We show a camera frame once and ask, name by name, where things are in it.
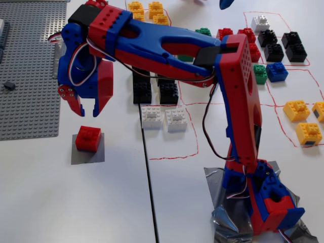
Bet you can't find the blue and red gripper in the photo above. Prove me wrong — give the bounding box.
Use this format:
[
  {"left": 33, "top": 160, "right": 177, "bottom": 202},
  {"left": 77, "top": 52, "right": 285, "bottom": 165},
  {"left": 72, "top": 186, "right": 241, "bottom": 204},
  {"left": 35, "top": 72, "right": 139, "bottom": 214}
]
[{"left": 57, "top": 22, "right": 114, "bottom": 118}]

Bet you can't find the red lego block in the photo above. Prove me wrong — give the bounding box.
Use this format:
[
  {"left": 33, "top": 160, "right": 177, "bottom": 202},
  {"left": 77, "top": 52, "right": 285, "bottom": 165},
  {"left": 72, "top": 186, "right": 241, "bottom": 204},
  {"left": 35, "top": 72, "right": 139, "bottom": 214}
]
[
  {"left": 249, "top": 42, "right": 262, "bottom": 63},
  {"left": 75, "top": 125, "right": 102, "bottom": 153},
  {"left": 237, "top": 27, "right": 257, "bottom": 43},
  {"left": 216, "top": 27, "right": 234, "bottom": 41}
]

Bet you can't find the black lego block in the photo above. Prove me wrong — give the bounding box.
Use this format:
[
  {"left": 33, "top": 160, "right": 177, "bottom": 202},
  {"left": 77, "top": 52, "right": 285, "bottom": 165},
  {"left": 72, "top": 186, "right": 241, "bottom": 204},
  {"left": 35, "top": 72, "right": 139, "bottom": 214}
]
[
  {"left": 155, "top": 75, "right": 176, "bottom": 86},
  {"left": 133, "top": 82, "right": 153, "bottom": 105},
  {"left": 285, "top": 43, "right": 308, "bottom": 62},
  {"left": 257, "top": 29, "right": 278, "bottom": 48},
  {"left": 132, "top": 66, "right": 150, "bottom": 84},
  {"left": 263, "top": 43, "right": 285, "bottom": 62},
  {"left": 281, "top": 31, "right": 302, "bottom": 49},
  {"left": 159, "top": 83, "right": 180, "bottom": 105}
]

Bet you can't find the grey tape square marker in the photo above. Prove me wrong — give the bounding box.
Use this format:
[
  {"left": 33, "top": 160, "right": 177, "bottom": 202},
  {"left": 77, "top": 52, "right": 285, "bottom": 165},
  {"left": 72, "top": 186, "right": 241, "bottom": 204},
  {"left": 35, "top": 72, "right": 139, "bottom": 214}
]
[{"left": 71, "top": 133, "right": 105, "bottom": 166}]

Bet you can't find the white lego block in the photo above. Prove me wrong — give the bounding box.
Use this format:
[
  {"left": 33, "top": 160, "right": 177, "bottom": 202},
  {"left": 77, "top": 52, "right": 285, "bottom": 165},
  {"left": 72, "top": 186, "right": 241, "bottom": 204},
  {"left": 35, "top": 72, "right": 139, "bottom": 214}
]
[
  {"left": 165, "top": 108, "right": 189, "bottom": 133},
  {"left": 251, "top": 15, "right": 271, "bottom": 33},
  {"left": 141, "top": 106, "right": 163, "bottom": 130}
]

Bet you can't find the blue lego block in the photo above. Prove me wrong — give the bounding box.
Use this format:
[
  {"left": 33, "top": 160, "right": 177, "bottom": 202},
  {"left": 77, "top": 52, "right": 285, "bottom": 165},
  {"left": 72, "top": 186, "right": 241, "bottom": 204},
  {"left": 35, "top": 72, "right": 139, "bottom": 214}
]
[{"left": 265, "top": 62, "right": 289, "bottom": 83}]

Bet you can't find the yellow lego block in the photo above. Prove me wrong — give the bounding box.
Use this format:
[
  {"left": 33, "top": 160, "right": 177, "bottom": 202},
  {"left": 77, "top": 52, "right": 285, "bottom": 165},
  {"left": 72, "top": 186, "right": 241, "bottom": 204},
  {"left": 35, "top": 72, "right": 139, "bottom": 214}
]
[
  {"left": 311, "top": 101, "right": 324, "bottom": 119},
  {"left": 282, "top": 100, "right": 311, "bottom": 123},
  {"left": 295, "top": 123, "right": 323, "bottom": 147}
]

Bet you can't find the wrinkled grey tape strip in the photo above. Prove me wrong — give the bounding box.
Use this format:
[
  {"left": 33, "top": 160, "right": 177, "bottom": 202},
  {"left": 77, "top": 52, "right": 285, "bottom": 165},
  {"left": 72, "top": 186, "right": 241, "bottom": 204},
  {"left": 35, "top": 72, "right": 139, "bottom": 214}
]
[{"left": 53, "top": 40, "right": 63, "bottom": 79}]

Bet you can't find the grey lego baseplate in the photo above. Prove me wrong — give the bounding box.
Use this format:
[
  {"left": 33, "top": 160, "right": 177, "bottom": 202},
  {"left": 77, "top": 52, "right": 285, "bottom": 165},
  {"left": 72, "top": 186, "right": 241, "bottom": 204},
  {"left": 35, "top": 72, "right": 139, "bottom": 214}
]
[{"left": 0, "top": 0, "right": 68, "bottom": 141}]

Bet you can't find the blue plastic object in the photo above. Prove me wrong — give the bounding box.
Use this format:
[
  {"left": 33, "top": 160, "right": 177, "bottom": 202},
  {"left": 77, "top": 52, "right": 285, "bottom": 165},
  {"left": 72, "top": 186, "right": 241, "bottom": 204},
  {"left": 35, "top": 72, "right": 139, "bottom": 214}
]
[{"left": 219, "top": 0, "right": 235, "bottom": 11}]

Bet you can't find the white red black servo cable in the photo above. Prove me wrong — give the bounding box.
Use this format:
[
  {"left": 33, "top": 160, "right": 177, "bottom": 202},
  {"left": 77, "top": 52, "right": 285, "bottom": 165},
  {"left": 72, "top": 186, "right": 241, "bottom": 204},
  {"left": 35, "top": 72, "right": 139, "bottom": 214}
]
[
  {"left": 47, "top": 32, "right": 99, "bottom": 87},
  {"left": 224, "top": 164, "right": 252, "bottom": 201},
  {"left": 277, "top": 227, "right": 292, "bottom": 243},
  {"left": 202, "top": 75, "right": 237, "bottom": 161}
]

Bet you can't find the crumpled grey duct tape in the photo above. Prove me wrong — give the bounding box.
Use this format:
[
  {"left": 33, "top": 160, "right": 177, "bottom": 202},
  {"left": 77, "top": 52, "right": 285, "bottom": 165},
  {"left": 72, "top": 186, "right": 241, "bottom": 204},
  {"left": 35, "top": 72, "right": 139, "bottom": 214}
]
[{"left": 204, "top": 160, "right": 319, "bottom": 243}]

